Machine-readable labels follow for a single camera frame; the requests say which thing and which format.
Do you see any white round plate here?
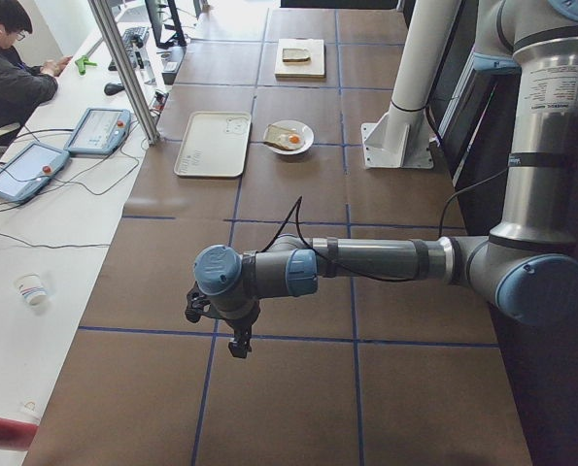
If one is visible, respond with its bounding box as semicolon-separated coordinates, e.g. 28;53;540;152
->
262;119;314;155

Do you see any white long desk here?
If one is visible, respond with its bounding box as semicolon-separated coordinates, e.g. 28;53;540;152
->
0;0;207;466

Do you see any seated person in black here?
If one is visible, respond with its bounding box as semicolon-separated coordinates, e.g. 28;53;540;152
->
0;0;71;127

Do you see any fried egg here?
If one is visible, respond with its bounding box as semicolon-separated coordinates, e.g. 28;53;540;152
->
274;133;304;151

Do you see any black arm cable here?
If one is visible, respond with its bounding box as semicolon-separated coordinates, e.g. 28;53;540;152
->
258;167;513;283

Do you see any black computer mouse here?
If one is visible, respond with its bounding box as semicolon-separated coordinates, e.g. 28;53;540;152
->
103;83;124;96

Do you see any paper cup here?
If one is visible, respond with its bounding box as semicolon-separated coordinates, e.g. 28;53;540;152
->
14;274;48;306

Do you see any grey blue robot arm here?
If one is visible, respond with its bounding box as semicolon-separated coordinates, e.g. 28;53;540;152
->
185;1;578;358

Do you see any red cylinder object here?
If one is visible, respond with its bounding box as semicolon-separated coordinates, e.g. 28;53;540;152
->
0;417;38;450

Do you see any near teach pendant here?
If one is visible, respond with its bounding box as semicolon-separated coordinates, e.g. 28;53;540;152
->
0;142;70;204

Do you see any bread slice on plate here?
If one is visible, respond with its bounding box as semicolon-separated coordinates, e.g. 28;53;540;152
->
263;124;297;149

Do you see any black keyboard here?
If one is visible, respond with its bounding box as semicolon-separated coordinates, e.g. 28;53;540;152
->
121;26;150;68

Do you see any cream rectangular tray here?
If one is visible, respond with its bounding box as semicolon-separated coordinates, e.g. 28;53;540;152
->
173;111;252;178

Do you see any green plastic tool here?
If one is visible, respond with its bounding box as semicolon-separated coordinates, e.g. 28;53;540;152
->
75;55;97;76

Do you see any brown bread slice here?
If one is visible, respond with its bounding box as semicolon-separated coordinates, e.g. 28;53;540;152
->
282;48;311;63

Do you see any aluminium frame post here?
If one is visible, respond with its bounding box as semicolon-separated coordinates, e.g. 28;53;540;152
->
88;0;160;146

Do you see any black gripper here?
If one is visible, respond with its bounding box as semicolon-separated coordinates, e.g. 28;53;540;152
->
185;285;260;358

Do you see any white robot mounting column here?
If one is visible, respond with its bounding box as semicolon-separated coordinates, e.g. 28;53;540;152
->
361;0;461;169

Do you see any far teach pendant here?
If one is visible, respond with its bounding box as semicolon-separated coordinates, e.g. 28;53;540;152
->
64;108;132;158

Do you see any teach pendant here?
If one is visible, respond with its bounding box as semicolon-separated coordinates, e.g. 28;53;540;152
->
64;108;132;158
0;142;70;204

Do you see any light wooden cutting board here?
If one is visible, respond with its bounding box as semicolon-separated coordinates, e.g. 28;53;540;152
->
274;38;326;79

